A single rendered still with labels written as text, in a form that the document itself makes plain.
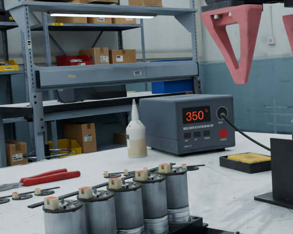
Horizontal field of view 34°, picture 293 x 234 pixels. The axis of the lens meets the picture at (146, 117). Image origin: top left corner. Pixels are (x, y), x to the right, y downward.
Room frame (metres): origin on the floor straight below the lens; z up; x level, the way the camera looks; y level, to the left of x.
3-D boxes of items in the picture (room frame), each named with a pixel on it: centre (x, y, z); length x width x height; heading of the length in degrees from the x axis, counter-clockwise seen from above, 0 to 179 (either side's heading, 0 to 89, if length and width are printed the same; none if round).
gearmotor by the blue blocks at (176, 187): (0.38, -0.02, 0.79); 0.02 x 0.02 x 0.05
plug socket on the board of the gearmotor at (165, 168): (0.37, -0.01, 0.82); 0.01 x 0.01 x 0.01; 50
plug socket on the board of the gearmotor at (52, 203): (0.29, 0.06, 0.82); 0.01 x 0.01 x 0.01; 50
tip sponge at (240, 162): (0.68, -0.14, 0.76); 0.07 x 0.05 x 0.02; 24
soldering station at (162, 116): (0.87, -0.07, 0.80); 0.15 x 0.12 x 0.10; 23
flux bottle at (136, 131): (0.83, 0.02, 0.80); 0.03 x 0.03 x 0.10
